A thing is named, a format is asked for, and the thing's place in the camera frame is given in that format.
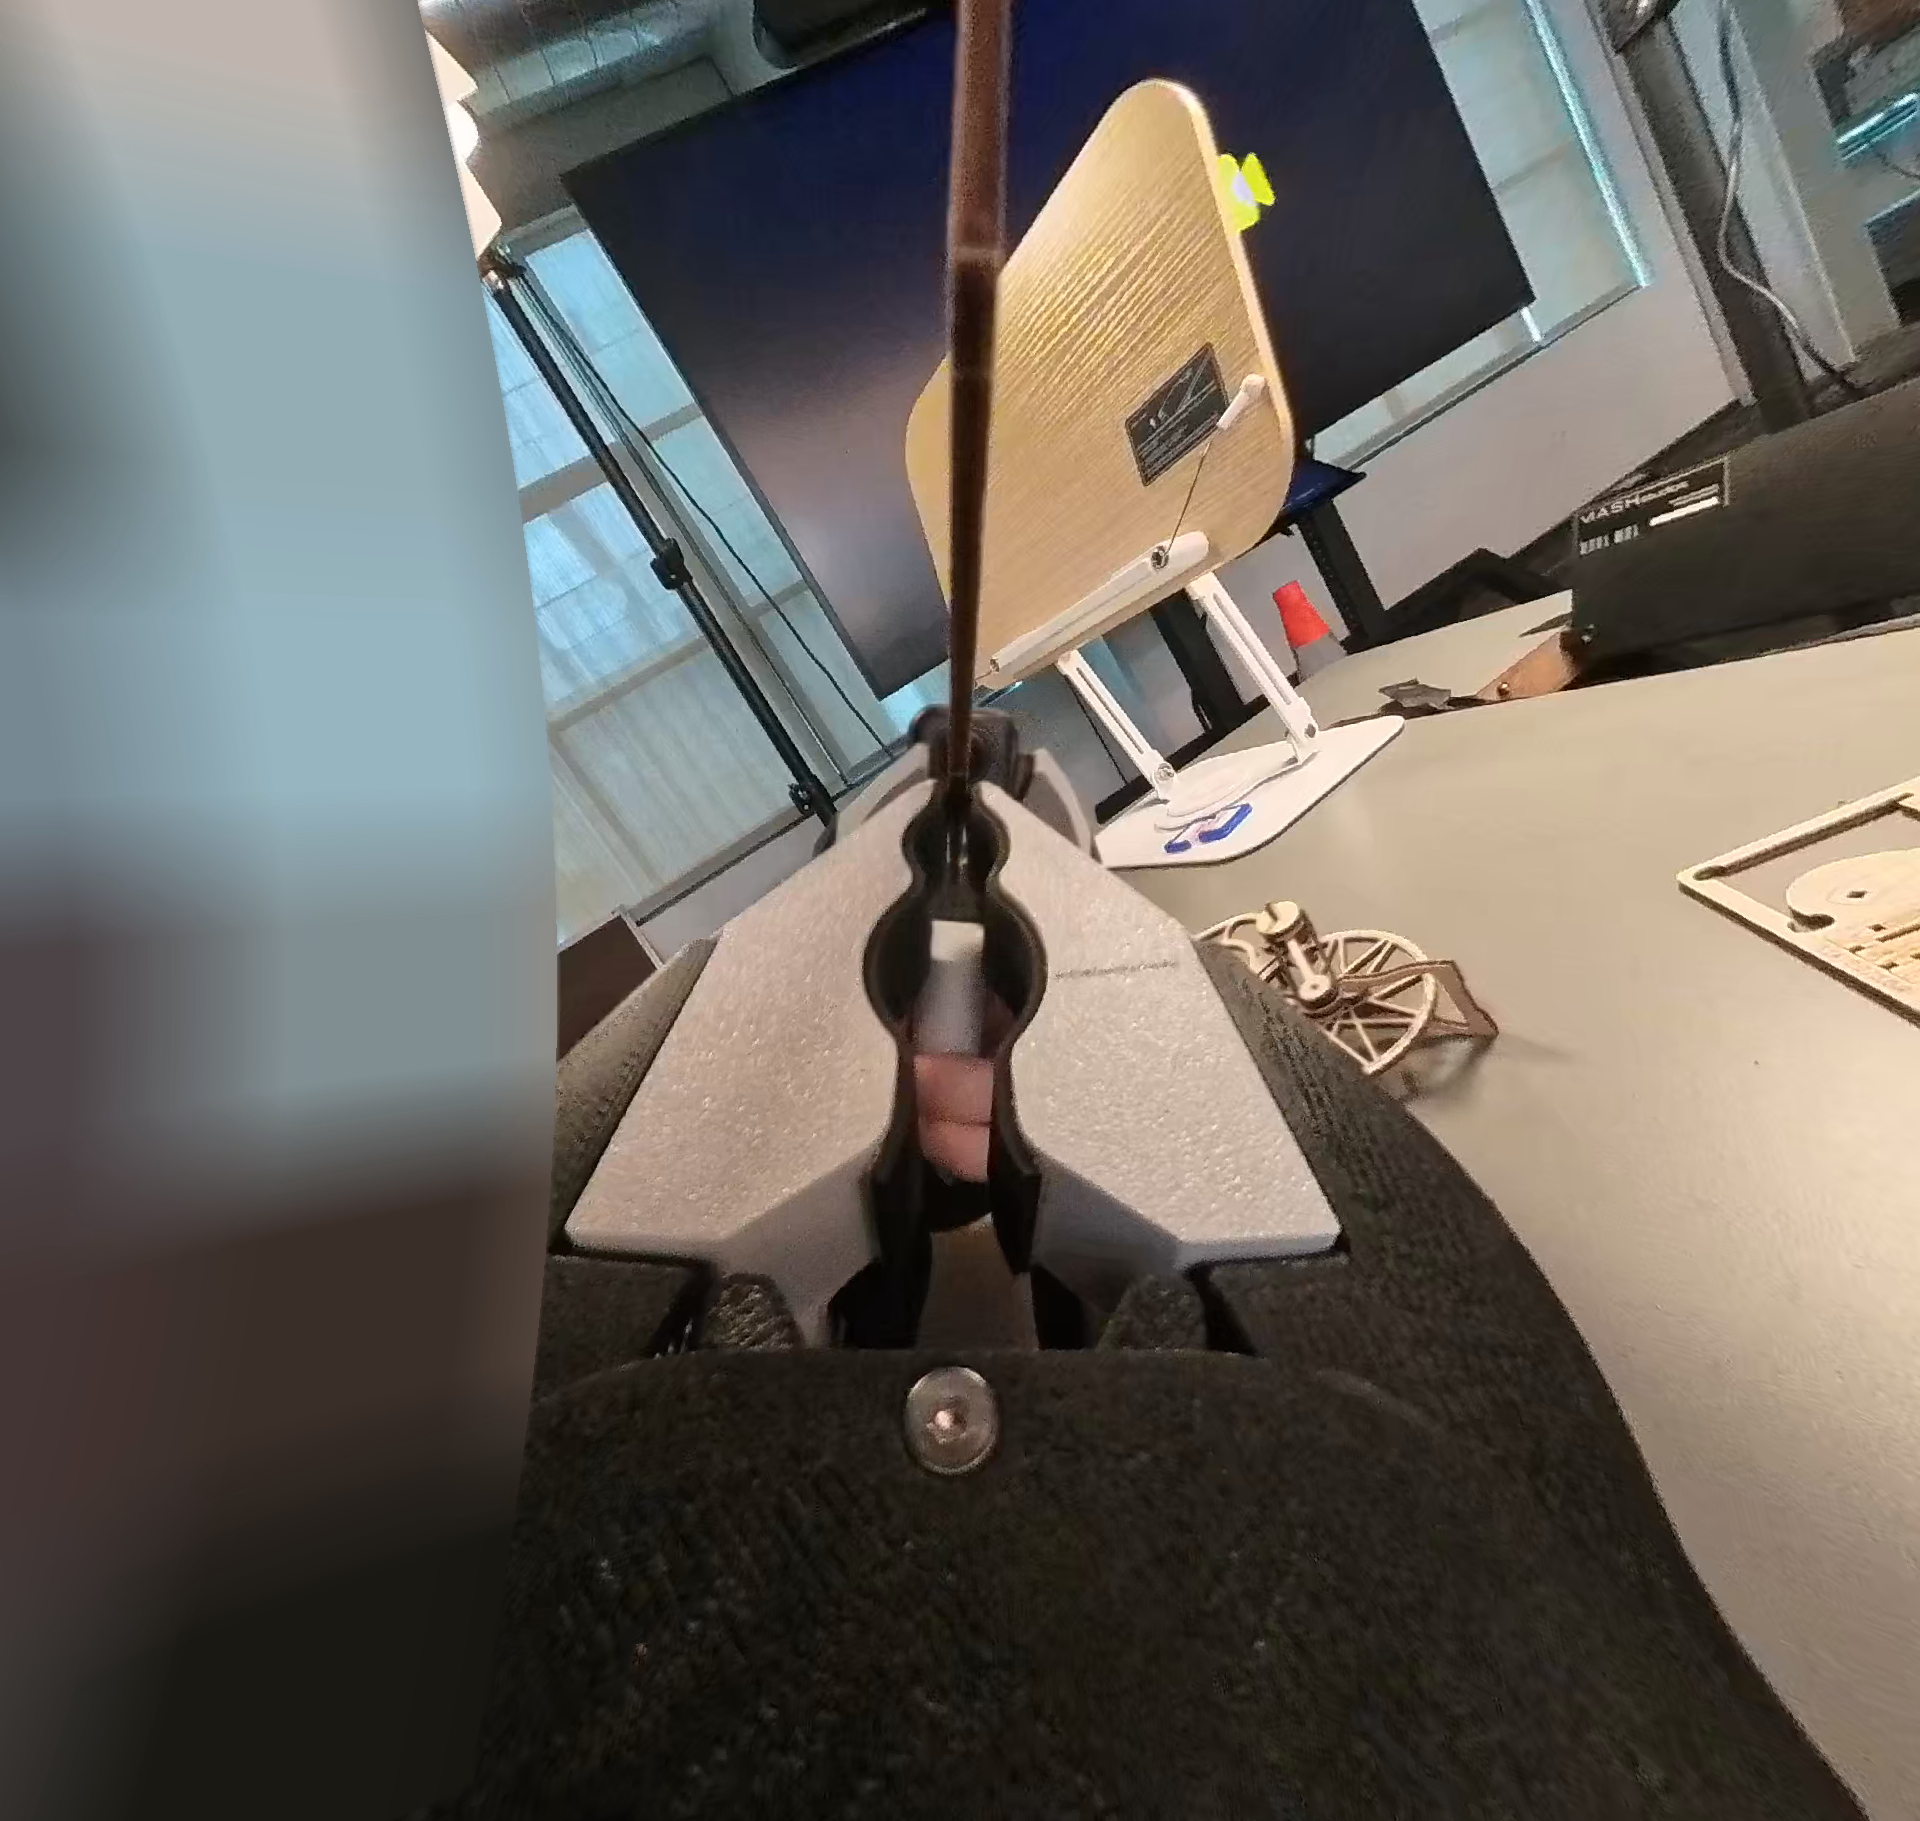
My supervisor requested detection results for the large dark display screen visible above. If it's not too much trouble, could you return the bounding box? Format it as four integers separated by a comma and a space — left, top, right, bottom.
558, 0, 1544, 704

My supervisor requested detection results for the wooden wheel model assembly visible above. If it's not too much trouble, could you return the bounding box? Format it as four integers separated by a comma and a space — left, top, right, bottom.
1190, 900, 1502, 1099

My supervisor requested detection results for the small cut-out wooden parts sheet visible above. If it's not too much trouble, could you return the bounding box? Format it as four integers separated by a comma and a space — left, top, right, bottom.
943, 0, 1025, 804

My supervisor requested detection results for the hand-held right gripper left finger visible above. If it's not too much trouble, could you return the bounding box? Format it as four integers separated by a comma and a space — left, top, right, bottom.
568, 787, 961, 1349

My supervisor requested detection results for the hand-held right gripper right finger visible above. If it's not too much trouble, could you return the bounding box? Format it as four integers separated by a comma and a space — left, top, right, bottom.
959, 762, 1344, 1349

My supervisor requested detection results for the small red cone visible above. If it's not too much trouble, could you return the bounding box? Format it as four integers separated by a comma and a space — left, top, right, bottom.
1268, 579, 1340, 683

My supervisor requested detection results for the small brown wooden piece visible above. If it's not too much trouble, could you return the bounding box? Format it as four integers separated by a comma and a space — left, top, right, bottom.
1490, 625, 1593, 700

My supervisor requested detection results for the person's left hand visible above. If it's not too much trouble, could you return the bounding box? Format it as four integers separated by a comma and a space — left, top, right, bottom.
915, 1054, 993, 1181

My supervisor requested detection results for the metal pole with cables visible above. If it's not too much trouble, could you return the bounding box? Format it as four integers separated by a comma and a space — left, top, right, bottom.
1597, 0, 1862, 428

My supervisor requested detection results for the black equipment case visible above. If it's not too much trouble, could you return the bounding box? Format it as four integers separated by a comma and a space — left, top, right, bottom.
1559, 376, 1920, 680

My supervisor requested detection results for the black tripod stand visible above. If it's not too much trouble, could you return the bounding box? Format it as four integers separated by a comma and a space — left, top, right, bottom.
480, 248, 841, 828

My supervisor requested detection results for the wooden board book stand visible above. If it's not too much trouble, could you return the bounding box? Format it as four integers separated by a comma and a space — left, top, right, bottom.
903, 77, 1408, 870

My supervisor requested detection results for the large wooden parts sheet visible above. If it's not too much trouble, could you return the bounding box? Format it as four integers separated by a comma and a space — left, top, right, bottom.
1673, 775, 1920, 1023

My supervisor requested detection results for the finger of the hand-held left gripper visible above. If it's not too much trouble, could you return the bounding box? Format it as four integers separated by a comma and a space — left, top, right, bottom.
1020, 743, 1107, 885

